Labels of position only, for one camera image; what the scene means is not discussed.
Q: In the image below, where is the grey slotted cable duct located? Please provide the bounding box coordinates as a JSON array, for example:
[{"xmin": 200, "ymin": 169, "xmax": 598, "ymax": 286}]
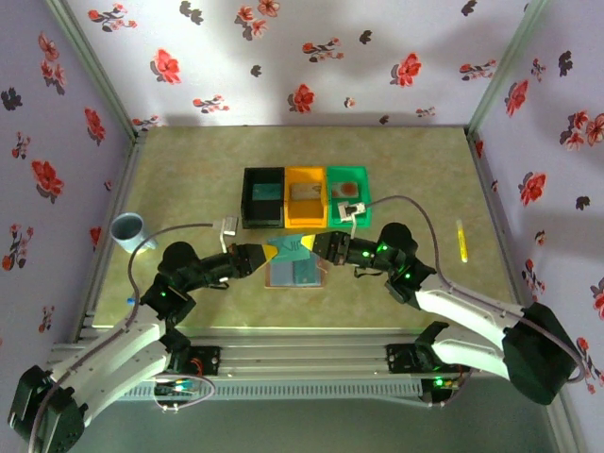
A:
[{"xmin": 112, "ymin": 379, "xmax": 424, "ymax": 402}]

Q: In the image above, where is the blue-grey mug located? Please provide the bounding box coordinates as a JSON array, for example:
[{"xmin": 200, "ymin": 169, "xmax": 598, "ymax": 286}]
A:
[{"xmin": 109, "ymin": 211, "xmax": 159, "ymax": 255}]

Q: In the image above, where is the yellow plastic bin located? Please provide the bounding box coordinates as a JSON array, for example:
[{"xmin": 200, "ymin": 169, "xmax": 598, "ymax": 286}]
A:
[{"xmin": 284, "ymin": 164, "xmax": 329, "ymax": 229}]

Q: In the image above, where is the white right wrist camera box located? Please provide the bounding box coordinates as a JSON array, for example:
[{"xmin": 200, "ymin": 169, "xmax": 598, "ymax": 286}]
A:
[{"xmin": 337, "ymin": 201, "xmax": 368, "ymax": 237}]

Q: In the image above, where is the green plastic bin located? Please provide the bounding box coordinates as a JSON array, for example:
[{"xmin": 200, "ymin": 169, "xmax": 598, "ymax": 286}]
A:
[{"xmin": 326, "ymin": 164, "xmax": 374, "ymax": 229}]

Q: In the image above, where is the black plastic bin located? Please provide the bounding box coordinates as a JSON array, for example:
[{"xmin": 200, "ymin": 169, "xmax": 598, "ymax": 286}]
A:
[{"xmin": 240, "ymin": 166, "xmax": 287, "ymax": 230}]

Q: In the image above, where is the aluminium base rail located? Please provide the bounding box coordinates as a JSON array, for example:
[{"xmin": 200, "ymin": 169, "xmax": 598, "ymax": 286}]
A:
[{"xmin": 46, "ymin": 329, "xmax": 558, "ymax": 378}]

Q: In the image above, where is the aluminium table side rail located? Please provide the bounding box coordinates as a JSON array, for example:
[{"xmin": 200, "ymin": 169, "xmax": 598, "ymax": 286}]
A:
[
  {"xmin": 464, "ymin": 129, "xmax": 553, "ymax": 341},
  {"xmin": 75, "ymin": 131, "xmax": 148, "ymax": 341}
]

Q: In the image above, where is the grey looped cable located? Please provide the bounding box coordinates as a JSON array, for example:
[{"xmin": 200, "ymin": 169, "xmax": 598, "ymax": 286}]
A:
[{"xmin": 151, "ymin": 372, "xmax": 217, "ymax": 415}]

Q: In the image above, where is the beige bank card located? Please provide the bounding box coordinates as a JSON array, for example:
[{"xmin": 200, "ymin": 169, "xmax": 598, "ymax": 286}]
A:
[{"xmin": 289, "ymin": 183, "xmax": 322, "ymax": 202}]

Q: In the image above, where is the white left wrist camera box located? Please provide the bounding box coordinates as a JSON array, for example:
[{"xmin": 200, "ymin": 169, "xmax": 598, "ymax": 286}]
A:
[{"xmin": 219, "ymin": 215, "xmax": 240, "ymax": 251}]

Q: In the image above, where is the yellow pen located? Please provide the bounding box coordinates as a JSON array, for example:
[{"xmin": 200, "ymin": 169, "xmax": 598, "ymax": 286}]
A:
[{"xmin": 455, "ymin": 219, "xmax": 471, "ymax": 264}]

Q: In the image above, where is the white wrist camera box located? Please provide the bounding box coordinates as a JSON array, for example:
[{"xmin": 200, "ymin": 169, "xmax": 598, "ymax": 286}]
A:
[
  {"xmin": 219, "ymin": 215, "xmax": 240, "ymax": 251},
  {"xmin": 337, "ymin": 201, "xmax": 368, "ymax": 237}
]

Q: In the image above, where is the aluminium frame post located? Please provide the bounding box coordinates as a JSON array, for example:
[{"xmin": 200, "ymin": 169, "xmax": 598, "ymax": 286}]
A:
[
  {"xmin": 44, "ymin": 0, "xmax": 147, "ymax": 143},
  {"xmin": 464, "ymin": 0, "xmax": 553, "ymax": 138}
]

